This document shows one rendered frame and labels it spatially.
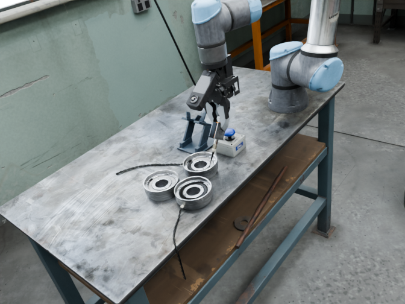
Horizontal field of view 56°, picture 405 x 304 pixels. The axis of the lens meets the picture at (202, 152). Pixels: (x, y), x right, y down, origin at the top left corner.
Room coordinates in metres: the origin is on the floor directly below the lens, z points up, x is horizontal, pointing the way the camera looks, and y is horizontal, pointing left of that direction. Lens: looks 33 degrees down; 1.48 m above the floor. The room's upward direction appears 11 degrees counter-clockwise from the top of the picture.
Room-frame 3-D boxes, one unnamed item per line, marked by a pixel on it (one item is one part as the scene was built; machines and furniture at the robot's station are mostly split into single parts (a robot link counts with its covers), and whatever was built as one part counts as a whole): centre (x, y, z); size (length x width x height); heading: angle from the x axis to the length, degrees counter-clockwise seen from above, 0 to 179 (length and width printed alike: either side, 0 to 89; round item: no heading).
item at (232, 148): (1.05, -0.10, 0.82); 0.08 x 0.07 x 0.05; 135
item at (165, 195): (0.89, 0.13, 0.82); 0.10 x 0.10 x 0.04
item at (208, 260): (1.17, 0.02, 0.40); 1.17 x 0.59 x 0.80; 135
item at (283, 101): (1.28, -0.35, 0.85); 0.15 x 0.15 x 0.10
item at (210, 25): (0.99, -0.08, 1.23); 0.09 x 0.08 x 0.11; 117
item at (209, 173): (0.95, 0.01, 0.82); 0.10 x 0.10 x 0.04
